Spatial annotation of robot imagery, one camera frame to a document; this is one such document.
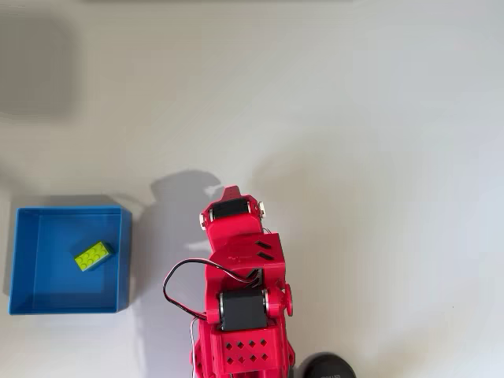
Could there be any lime green lego brick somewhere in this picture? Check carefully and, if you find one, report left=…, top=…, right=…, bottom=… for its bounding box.
left=73, top=240, right=116, bottom=272

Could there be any red perforated robot base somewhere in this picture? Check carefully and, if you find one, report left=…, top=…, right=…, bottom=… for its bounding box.
left=191, top=342, right=213, bottom=378

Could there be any blue plastic box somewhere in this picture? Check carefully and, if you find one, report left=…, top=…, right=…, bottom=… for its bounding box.
left=7, top=204, right=133, bottom=315

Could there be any thin red black servo wire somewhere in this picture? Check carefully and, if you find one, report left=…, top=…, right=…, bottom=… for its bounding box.
left=162, top=258, right=263, bottom=321
left=190, top=317, right=198, bottom=368

